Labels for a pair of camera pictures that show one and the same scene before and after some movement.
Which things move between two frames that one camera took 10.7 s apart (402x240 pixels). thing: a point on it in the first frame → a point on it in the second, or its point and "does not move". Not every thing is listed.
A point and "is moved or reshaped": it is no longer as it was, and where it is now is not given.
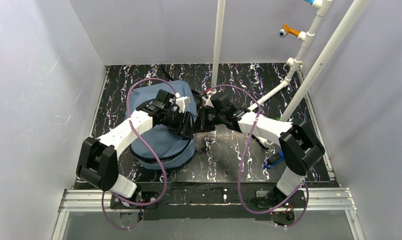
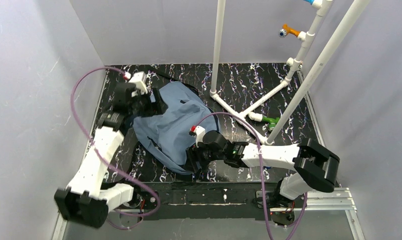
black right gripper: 203,119 → 197,157
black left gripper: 182,125 → 151,105
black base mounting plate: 213,201 does not move
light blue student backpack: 155,148 is moved or reshaped
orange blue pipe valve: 286,30 does not move
